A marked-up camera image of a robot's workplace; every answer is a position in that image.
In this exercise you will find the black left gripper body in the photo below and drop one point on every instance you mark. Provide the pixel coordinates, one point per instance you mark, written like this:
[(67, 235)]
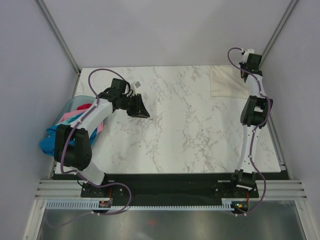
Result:
[(132, 105)]

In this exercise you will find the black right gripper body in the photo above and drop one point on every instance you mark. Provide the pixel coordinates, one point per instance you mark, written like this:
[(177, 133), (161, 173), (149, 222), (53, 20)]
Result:
[(243, 65)]

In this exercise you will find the cream white t-shirt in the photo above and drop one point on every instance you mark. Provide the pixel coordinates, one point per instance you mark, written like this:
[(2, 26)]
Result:
[(225, 81)]

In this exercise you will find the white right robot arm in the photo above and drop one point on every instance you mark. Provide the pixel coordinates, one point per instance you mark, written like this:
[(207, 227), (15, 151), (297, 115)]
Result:
[(254, 117)]

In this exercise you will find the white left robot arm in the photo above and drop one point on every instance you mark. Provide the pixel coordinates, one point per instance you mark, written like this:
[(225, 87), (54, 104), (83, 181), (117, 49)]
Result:
[(85, 126)]

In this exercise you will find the red t-shirt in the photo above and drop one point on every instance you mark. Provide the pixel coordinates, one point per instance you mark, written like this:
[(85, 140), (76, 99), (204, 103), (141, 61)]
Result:
[(84, 106)]

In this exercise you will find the clear teal-rimmed plastic basket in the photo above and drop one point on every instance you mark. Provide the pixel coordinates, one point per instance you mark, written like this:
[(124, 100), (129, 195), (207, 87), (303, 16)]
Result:
[(70, 106)]

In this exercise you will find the pink t-shirt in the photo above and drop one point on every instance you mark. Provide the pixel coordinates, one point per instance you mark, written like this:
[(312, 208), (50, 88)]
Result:
[(71, 114)]

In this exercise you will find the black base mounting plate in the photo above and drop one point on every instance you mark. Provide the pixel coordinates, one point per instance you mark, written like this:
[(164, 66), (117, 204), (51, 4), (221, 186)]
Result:
[(168, 189)]

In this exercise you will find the blue t-shirt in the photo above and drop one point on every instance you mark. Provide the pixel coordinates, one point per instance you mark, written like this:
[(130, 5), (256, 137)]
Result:
[(47, 145)]

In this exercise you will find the right aluminium corner post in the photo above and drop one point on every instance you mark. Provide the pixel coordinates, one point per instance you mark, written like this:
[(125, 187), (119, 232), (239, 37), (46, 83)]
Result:
[(278, 30)]

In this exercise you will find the aluminium corner post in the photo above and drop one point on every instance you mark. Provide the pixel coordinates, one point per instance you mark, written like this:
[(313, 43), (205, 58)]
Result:
[(278, 30), (59, 37)]

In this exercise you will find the white slotted cable duct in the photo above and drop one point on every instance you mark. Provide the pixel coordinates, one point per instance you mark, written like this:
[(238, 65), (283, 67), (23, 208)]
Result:
[(99, 205)]

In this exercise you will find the left aluminium corner post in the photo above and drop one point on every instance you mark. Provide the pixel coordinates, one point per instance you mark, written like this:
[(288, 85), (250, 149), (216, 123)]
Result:
[(59, 37)]

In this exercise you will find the aluminium frame rail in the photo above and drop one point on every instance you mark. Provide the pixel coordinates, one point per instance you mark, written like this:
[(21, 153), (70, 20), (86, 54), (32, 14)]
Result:
[(70, 189)]

